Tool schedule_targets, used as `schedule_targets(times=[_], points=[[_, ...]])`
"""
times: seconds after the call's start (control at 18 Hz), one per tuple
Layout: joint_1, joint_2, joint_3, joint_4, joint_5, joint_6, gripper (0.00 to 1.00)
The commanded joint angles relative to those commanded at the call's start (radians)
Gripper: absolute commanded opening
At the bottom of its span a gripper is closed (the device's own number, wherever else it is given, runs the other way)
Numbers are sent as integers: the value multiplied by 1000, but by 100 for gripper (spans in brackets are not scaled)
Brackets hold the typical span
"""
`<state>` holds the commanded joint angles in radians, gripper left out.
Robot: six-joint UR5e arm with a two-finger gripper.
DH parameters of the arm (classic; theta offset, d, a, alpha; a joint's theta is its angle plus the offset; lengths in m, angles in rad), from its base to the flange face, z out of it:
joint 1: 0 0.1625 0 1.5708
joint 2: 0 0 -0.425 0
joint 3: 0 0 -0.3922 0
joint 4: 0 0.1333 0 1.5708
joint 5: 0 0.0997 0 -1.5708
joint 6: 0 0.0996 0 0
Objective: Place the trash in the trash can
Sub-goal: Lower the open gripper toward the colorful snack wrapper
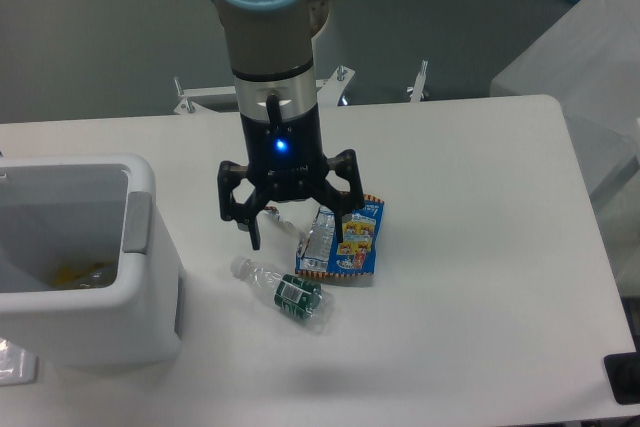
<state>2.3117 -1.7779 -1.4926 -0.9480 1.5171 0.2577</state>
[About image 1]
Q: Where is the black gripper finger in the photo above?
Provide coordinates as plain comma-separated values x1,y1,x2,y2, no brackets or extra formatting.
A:
217,160,272,251
308,148,366,244

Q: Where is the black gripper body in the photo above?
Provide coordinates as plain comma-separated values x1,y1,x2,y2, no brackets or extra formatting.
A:
241,107,330,204

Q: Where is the blue snack wrapper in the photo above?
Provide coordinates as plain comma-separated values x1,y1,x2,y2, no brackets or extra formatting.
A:
263,194,385,278

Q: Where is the crushed clear plastic bottle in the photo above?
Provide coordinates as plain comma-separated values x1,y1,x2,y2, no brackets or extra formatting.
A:
230,256,334,334

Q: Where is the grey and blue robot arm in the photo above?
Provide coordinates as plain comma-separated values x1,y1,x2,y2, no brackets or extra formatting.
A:
210,0,364,247

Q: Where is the white trash can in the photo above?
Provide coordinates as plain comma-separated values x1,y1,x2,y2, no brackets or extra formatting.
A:
1,154,185,367

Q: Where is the clear plastic bag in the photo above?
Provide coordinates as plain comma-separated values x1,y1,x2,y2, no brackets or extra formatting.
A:
0,338,38,387

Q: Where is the white translucent side table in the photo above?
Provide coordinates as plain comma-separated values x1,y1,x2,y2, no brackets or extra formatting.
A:
490,0,639,298

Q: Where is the black device at table edge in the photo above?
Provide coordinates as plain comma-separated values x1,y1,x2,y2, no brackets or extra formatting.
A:
604,352,639,405

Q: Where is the white metal mounting frame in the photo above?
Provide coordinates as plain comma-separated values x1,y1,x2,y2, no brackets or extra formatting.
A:
174,60,429,114

